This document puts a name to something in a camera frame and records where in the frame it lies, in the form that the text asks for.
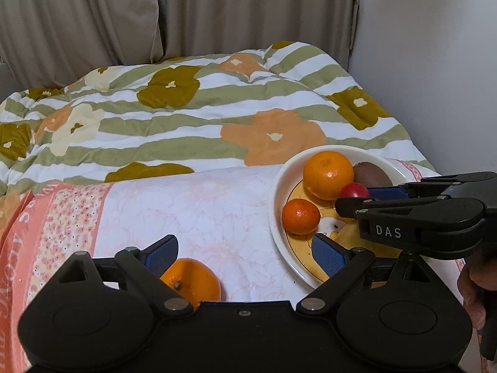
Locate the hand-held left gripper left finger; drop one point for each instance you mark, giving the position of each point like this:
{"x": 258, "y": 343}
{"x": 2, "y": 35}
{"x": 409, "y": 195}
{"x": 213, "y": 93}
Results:
{"x": 161, "y": 255}

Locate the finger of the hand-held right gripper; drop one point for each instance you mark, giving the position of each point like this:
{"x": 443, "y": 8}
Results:
{"x": 384, "y": 193}
{"x": 347, "y": 206}

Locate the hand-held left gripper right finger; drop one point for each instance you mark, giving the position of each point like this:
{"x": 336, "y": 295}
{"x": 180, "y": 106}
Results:
{"x": 330, "y": 256}

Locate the red cherry tomato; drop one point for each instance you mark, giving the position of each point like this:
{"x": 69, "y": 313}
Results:
{"x": 354, "y": 191}

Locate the brown kiwi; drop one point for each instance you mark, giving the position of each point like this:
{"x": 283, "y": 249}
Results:
{"x": 372, "y": 175}

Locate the large orange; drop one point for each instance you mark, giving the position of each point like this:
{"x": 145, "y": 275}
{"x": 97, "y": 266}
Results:
{"x": 330, "y": 175}
{"x": 198, "y": 279}

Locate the small mandarin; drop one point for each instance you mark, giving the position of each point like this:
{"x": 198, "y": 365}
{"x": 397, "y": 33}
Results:
{"x": 301, "y": 216}

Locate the cream bowl with bear print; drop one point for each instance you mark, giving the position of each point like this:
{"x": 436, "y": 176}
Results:
{"x": 279, "y": 209}

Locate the person's right hand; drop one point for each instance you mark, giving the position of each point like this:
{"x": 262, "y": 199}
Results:
{"x": 471, "y": 287}

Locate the pink floral printed cloth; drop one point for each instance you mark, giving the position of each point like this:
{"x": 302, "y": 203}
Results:
{"x": 194, "y": 209}

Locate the floral striped blanket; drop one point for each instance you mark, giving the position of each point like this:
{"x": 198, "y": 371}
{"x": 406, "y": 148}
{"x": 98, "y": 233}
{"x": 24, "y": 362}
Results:
{"x": 194, "y": 124}

